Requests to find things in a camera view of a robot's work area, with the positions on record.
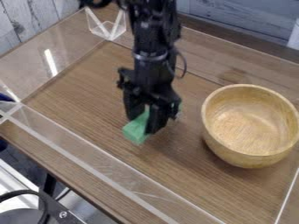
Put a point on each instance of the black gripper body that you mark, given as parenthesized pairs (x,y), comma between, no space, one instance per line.
(150,78)

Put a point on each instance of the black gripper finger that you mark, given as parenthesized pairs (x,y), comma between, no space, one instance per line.
(134,104)
(160,113)

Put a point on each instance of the green rectangular block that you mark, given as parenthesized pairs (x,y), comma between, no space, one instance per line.
(133,129)

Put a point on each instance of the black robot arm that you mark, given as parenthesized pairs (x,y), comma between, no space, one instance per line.
(153,22)

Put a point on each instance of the brown wooden bowl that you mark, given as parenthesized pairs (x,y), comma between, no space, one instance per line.
(249,125)

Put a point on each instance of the blue object at left edge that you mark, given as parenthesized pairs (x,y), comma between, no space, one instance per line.
(5,98)

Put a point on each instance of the black table leg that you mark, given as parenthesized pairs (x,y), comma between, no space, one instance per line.
(49,185)

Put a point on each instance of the clear acrylic barrier wall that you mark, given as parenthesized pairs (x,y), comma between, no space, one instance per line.
(65,116)

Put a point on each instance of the black metal base plate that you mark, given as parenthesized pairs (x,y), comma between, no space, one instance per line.
(49,212)

